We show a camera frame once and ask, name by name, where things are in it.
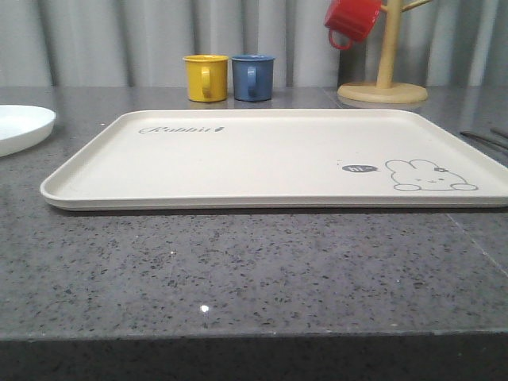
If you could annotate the white round plate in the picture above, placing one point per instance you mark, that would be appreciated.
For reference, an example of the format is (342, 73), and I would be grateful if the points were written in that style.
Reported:
(24, 126)

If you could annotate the silver metal fork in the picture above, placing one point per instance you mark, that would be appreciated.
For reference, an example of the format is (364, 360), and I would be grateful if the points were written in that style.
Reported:
(484, 139)

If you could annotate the cream rabbit serving tray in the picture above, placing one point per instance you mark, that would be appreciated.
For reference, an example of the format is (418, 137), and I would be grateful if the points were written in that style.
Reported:
(193, 159)

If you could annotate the blue mug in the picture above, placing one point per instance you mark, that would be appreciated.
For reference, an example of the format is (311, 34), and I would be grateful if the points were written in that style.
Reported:
(252, 77)

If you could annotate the yellow mug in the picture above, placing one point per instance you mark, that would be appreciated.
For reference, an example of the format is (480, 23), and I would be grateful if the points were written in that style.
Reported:
(207, 77)

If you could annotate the wooden mug tree stand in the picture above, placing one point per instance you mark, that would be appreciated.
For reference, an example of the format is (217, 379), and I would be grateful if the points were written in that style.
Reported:
(385, 89)

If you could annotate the red mug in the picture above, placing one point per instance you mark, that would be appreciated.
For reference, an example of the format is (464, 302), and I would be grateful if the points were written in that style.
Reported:
(353, 19)

